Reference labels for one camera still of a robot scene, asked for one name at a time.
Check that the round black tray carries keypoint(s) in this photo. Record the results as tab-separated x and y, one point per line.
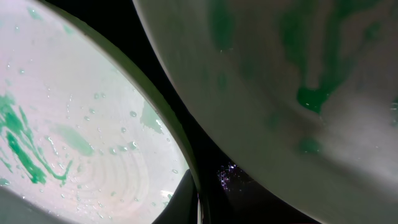
188	77

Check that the white plate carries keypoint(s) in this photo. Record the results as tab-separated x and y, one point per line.
80	140
325	72

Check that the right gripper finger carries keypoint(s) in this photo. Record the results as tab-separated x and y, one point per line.
183	206

